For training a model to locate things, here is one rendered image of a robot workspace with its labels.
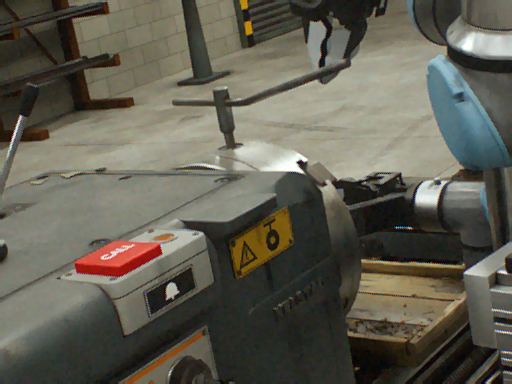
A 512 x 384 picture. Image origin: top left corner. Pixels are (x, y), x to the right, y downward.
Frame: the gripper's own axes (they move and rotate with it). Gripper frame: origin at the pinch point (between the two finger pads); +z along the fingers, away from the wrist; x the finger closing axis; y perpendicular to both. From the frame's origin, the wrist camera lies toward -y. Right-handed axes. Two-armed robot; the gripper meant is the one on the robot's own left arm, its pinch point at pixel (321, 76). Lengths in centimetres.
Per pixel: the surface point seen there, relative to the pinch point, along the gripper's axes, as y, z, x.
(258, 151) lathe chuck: -4.8, 11.9, 4.5
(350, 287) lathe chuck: -3.2, 25.9, -13.2
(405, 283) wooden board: 31, 44, -8
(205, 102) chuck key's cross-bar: -5.0, 8.5, 14.4
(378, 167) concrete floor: 379, 218, 159
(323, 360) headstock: -23.4, 22.5, -21.1
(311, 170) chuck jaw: -0.9, 13.2, -2.1
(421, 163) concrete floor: 387, 208, 137
